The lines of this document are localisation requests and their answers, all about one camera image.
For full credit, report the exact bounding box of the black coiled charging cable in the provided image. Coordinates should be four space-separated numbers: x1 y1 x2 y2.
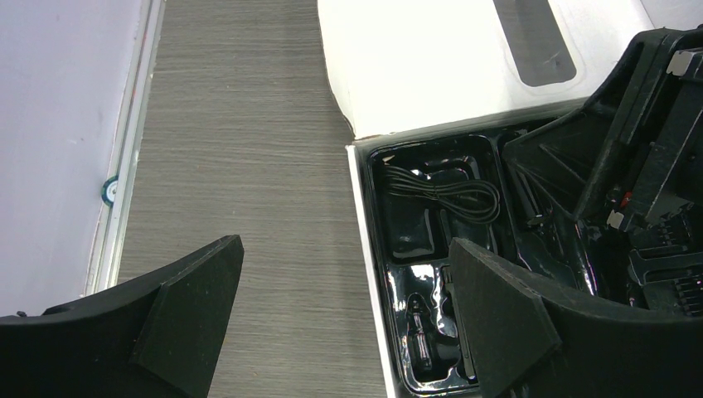
382 155 502 225

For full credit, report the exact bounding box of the white box with black tray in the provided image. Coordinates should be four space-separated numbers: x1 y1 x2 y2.
318 1 702 397

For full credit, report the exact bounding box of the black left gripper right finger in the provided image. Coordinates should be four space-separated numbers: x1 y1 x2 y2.
449 239 702 397

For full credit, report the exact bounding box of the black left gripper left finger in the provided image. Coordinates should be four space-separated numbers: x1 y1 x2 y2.
1 235 245 397

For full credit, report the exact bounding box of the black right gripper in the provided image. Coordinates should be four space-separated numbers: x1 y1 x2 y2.
502 28 702 316

